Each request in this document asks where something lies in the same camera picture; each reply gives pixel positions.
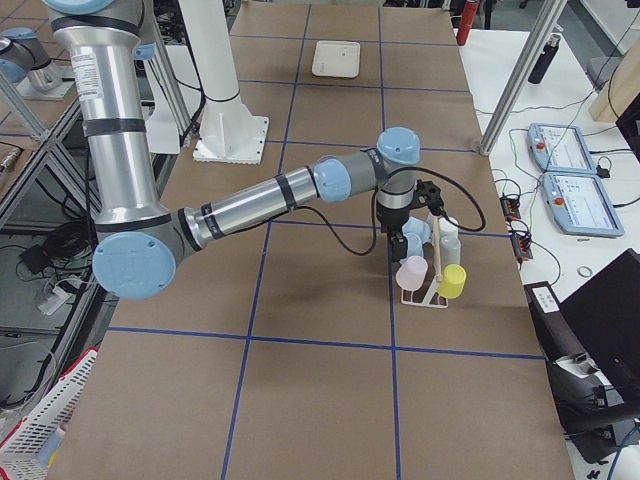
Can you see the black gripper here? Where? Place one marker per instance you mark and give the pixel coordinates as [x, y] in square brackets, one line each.
[391, 220]

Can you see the yellow cup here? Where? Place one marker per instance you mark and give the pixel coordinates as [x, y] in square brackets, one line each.
[454, 278]

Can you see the upper teach pendant tablet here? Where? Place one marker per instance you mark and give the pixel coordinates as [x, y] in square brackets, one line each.
[559, 148]

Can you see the blue cup tray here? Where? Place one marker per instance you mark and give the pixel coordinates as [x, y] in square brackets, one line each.
[414, 245]

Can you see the teach pendant tablet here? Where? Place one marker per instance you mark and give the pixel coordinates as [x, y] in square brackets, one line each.
[579, 205]
[559, 148]

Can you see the white ikea cup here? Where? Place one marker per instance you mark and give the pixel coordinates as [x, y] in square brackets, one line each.
[448, 227]

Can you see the lower teach pendant tablet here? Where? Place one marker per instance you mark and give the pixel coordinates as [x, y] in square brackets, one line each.
[579, 205]

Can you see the black water bottle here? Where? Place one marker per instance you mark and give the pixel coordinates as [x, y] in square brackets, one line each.
[545, 59]

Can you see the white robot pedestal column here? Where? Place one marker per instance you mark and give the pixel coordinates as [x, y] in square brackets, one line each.
[228, 131]

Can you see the grey ikea cup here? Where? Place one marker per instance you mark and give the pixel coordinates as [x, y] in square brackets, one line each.
[450, 250]

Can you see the white plastic basket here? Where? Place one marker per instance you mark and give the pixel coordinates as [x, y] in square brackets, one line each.
[31, 447]

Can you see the blue cup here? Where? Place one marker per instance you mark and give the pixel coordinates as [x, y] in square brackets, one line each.
[418, 227]

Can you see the cream serving tray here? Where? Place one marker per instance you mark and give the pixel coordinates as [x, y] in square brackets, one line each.
[336, 59]

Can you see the pink cup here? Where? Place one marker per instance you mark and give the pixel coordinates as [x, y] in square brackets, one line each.
[411, 274]

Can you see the red cylinder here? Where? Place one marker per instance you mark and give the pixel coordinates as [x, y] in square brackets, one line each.
[466, 21]

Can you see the aluminium frame post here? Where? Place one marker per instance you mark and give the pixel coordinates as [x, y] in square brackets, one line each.
[533, 46]

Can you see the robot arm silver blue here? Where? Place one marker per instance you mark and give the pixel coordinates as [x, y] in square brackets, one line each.
[27, 65]
[143, 235]

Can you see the white wire cup rack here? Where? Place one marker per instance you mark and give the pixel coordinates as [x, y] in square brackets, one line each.
[427, 295]

